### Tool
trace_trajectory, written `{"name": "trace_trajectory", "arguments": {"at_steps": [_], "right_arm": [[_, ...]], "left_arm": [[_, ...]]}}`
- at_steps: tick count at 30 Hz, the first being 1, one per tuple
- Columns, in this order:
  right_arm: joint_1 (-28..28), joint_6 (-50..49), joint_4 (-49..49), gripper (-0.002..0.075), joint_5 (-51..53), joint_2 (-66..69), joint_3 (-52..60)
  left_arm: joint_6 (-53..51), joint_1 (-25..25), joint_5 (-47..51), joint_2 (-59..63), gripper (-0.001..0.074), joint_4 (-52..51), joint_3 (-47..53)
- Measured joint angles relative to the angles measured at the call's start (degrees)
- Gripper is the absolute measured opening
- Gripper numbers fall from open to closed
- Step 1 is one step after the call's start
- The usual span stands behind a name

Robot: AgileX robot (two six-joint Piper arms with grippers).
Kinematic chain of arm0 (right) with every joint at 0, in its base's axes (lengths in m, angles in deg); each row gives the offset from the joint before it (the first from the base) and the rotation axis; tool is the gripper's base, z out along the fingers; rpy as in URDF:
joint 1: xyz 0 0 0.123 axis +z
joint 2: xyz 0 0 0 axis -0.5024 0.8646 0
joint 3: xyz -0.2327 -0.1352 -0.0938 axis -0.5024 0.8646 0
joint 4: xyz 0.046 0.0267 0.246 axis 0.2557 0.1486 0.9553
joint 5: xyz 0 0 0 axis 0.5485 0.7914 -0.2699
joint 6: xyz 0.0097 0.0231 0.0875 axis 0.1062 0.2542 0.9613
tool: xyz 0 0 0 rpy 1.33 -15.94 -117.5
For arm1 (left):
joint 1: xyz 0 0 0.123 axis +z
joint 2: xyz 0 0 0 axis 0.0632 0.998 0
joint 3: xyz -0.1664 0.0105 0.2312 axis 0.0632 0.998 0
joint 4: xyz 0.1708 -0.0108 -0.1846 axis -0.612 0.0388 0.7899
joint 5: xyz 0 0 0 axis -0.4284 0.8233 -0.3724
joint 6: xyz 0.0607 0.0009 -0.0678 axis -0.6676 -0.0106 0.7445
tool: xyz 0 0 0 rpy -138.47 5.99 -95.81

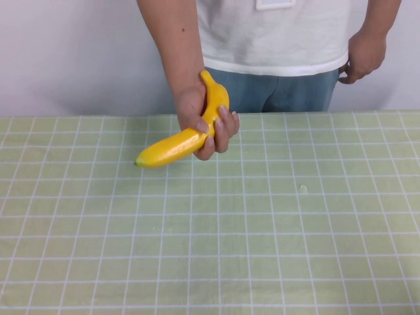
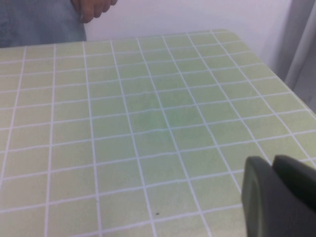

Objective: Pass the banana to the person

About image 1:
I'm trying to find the white t-shirt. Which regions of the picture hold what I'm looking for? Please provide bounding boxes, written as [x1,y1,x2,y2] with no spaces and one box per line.
[196,0,369,77]

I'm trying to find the person's right forearm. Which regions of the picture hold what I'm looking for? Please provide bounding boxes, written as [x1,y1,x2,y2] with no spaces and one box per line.
[136,0,207,96]

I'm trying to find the blue jeans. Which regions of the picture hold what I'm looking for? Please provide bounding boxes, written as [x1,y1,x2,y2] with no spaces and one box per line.
[205,66,341,114]

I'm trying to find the yellow banana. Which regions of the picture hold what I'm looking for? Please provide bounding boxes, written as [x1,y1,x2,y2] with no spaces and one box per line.
[133,70,231,169]

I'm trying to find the person's right hand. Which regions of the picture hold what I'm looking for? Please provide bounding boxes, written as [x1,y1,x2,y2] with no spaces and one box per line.
[175,80,241,161]

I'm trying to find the person's left forearm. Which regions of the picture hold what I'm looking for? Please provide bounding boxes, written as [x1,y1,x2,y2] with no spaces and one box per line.
[351,0,403,39]

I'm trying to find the person's left hand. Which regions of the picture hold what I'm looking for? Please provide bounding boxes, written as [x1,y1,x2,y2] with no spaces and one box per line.
[337,31,388,85]

